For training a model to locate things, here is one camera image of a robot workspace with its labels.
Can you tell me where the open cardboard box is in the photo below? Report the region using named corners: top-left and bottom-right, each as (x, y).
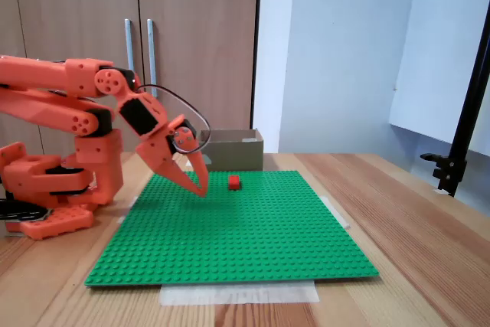
top-left (194, 129), bottom-right (265, 172)

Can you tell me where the green lego baseplate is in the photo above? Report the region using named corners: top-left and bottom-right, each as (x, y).
top-left (83, 169), bottom-right (381, 289)

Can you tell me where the translucent masking tape strip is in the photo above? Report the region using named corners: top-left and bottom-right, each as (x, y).
top-left (116, 195), bottom-right (139, 225)
top-left (158, 280), bottom-right (321, 306)
top-left (319, 195), bottom-right (351, 230)

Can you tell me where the brown wooden cabinet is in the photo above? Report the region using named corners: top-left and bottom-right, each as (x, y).
top-left (0, 0), bottom-right (262, 154)

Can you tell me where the white panel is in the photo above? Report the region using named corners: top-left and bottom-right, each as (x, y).
top-left (388, 0), bottom-right (490, 158)

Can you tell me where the black clamp stand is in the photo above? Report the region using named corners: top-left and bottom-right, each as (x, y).
top-left (420, 26), bottom-right (490, 198)

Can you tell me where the black gripper servo cable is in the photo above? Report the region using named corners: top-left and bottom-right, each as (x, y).
top-left (136, 84), bottom-right (211, 155)

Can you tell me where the silver cabinet door handle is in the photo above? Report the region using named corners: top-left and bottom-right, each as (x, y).
top-left (124, 18), bottom-right (136, 74)
top-left (147, 18), bottom-right (159, 99)

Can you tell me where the black power cable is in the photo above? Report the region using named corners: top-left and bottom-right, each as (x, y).
top-left (0, 198), bottom-right (51, 223)

